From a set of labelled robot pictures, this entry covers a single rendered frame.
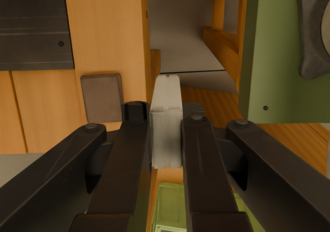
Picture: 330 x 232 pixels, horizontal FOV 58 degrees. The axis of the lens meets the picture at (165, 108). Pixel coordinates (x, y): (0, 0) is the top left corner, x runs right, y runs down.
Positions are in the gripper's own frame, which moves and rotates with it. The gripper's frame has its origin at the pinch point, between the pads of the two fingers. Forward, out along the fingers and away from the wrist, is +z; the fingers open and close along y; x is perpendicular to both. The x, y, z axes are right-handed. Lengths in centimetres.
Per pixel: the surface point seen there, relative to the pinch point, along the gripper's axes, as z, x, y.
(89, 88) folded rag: 38.3, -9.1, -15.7
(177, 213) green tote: 40, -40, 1
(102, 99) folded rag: 38.3, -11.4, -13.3
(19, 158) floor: 131, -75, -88
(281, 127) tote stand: 92, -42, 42
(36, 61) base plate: 41.3, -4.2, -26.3
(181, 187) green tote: 50, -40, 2
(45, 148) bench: 43, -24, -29
